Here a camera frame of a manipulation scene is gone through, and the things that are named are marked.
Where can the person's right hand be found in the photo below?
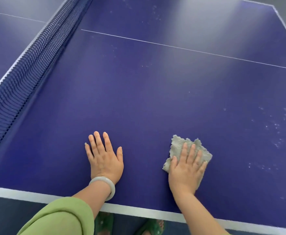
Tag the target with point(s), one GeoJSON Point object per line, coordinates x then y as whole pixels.
{"type": "Point", "coordinates": [184, 178]}

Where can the person's left hand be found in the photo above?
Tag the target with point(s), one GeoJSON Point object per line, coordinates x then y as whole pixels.
{"type": "Point", "coordinates": [105, 163]}

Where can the grey cleaning cloth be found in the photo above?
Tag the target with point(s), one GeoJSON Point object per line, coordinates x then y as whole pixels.
{"type": "Point", "coordinates": [177, 146]}

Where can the person's right forearm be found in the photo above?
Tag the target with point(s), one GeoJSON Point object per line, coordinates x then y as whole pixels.
{"type": "Point", "coordinates": [199, 217]}

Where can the person's left forearm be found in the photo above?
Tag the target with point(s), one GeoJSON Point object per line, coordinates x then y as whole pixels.
{"type": "Point", "coordinates": [94, 195]}

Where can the person's right foot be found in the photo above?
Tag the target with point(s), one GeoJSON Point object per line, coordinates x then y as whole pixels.
{"type": "Point", "coordinates": [160, 225]}

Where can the blue table tennis table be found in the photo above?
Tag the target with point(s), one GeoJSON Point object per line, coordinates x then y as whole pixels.
{"type": "Point", "coordinates": [157, 95]}

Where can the dark table tennis net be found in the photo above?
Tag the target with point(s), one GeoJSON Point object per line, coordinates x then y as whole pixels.
{"type": "Point", "coordinates": [23, 70]}

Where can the green right slipper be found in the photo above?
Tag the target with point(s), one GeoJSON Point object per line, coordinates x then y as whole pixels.
{"type": "Point", "coordinates": [147, 228]}

